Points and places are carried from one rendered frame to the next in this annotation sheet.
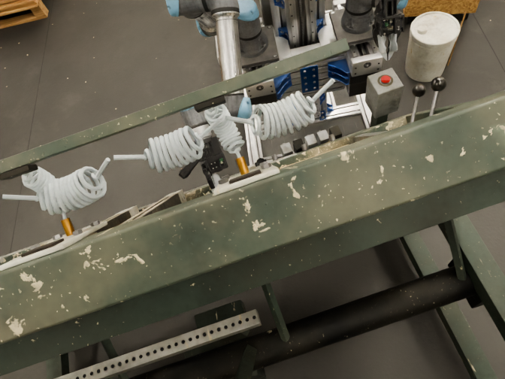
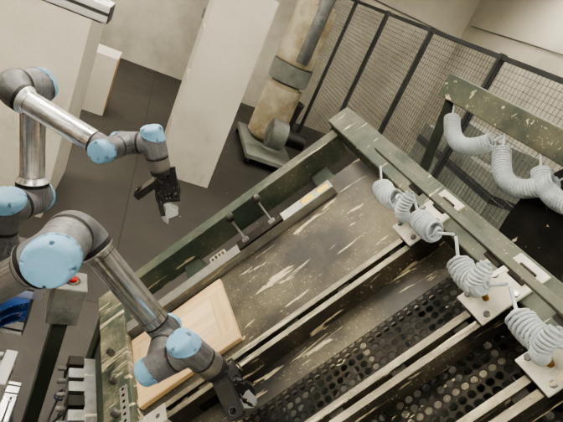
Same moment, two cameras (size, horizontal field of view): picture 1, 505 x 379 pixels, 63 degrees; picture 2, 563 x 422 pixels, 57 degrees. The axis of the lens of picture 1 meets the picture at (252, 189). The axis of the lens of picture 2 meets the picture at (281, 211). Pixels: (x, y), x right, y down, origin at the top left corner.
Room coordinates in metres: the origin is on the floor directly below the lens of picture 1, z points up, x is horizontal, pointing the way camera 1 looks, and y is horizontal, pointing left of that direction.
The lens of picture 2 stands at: (1.44, 1.03, 2.25)
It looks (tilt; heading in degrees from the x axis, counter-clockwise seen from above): 22 degrees down; 239
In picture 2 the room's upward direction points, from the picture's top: 25 degrees clockwise
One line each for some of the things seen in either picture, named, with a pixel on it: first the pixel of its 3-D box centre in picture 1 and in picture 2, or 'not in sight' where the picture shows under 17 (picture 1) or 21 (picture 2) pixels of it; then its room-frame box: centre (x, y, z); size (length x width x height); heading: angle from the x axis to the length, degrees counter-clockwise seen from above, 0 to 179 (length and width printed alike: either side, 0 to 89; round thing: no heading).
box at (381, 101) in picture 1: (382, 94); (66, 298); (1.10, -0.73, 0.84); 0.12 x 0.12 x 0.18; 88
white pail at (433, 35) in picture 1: (431, 43); not in sight; (1.77, -1.48, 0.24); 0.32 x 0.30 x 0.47; 78
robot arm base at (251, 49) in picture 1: (250, 37); not in sight; (1.48, -0.24, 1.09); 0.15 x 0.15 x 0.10
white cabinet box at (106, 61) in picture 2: not in sight; (88, 74); (0.69, -5.59, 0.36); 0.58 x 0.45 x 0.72; 168
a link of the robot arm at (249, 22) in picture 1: (243, 16); not in sight; (1.49, -0.23, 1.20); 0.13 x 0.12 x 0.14; 71
